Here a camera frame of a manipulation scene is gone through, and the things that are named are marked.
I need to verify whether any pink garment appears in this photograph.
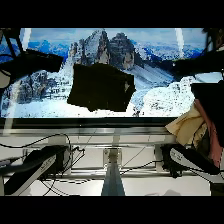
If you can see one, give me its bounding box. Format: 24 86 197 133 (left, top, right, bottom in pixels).
193 99 224 169

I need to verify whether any black cable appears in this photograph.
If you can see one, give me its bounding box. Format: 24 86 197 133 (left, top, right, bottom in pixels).
0 132 73 150
119 159 165 177

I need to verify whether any cream garment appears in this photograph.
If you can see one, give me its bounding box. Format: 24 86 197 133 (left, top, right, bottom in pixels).
165 105 208 148

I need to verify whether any black garment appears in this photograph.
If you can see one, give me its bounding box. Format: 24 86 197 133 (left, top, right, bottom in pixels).
66 62 137 113
190 79 224 148

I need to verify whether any silver frame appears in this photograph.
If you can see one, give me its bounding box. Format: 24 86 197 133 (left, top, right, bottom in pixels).
0 125 224 197

